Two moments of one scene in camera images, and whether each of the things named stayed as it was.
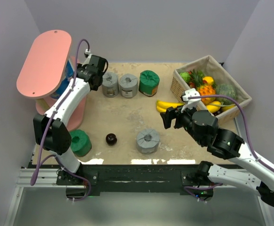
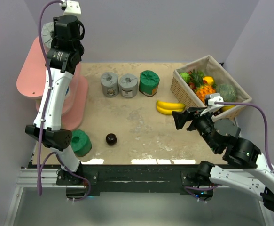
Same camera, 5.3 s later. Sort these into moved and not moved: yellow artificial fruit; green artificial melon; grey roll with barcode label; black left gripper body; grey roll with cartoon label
Moved: black left gripper body
Not moved: grey roll with barcode label; grey roll with cartoon label; yellow artificial fruit; green artificial melon
